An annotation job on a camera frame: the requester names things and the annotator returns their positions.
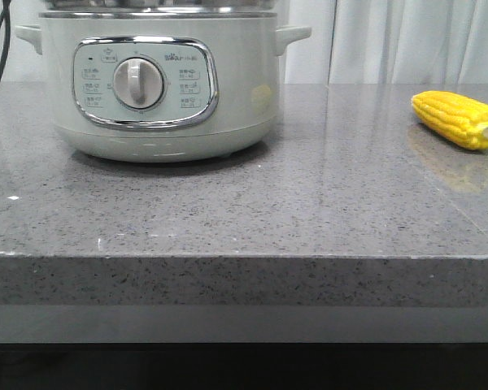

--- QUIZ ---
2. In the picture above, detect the yellow corn cob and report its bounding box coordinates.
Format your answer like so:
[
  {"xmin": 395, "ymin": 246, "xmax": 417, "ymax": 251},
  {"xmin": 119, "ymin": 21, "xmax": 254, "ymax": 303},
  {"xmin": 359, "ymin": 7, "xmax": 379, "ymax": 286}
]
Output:
[{"xmin": 412, "ymin": 90, "xmax": 488, "ymax": 150}]

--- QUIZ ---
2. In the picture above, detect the glass pot lid steel rim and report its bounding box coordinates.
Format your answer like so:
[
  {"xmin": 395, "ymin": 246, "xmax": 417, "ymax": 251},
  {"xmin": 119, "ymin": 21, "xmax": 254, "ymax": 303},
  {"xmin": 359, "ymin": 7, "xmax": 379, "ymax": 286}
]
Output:
[{"xmin": 43, "ymin": 0, "xmax": 277, "ymax": 13}]

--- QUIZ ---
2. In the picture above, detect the pale green electric cooking pot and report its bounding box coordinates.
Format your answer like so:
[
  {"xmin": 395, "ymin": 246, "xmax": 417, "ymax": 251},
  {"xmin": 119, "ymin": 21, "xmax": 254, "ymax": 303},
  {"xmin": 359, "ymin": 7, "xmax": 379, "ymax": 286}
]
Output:
[{"xmin": 15, "ymin": 7, "xmax": 312, "ymax": 163}]

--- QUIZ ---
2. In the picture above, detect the white pleated curtain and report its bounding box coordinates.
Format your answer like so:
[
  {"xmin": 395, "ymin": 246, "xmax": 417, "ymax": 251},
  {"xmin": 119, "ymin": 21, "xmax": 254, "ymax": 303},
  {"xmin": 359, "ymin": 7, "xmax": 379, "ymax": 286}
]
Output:
[{"xmin": 0, "ymin": 0, "xmax": 488, "ymax": 86}]

